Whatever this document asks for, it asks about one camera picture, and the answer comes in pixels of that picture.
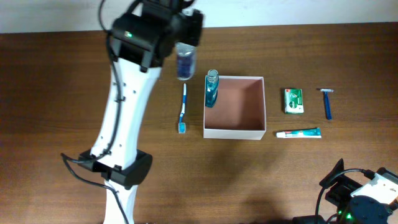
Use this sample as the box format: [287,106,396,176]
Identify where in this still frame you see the purple foam pump bottle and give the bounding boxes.
[176,42,197,81]

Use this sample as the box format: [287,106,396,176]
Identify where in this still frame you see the blue Listerine mouthwash bottle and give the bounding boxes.
[205,69,219,108]

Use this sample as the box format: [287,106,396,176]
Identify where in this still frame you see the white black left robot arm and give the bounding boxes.
[77,0,203,223]

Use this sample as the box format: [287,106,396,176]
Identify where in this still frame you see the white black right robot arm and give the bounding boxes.
[292,159,397,224]

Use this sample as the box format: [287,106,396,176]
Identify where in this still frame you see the white teal toothpaste tube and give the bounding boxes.
[275,128,322,139]

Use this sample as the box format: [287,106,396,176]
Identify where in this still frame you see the blue disposable razor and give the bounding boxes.
[320,88,334,120]

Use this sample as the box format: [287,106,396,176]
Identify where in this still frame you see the green soap box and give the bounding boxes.
[284,88,304,114]

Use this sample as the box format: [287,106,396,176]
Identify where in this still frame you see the blue white toothbrush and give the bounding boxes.
[178,83,187,134]

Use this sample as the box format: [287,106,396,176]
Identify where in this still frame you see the pink open box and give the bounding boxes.
[203,76,267,141]

